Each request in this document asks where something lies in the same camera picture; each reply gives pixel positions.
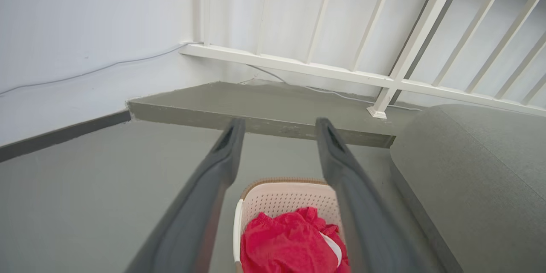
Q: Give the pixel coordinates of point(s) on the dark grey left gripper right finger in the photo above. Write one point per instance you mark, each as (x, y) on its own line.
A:
(371, 222)

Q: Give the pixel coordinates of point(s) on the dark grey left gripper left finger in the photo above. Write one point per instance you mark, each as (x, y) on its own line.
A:
(192, 222)

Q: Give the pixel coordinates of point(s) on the white perforated laundry basket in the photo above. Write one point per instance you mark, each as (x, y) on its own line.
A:
(281, 198)

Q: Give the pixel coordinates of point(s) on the red garment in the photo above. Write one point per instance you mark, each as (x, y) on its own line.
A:
(286, 243)

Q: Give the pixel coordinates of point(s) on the grey fabric sofa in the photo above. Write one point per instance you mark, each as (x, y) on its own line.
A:
(477, 179)

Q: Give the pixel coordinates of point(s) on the grey concrete ledge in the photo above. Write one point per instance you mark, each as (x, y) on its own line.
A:
(273, 102)

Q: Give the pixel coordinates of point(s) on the black baseboard strip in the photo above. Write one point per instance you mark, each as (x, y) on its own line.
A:
(64, 135)

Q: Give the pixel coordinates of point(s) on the white metal railing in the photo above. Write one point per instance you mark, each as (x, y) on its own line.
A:
(298, 66)

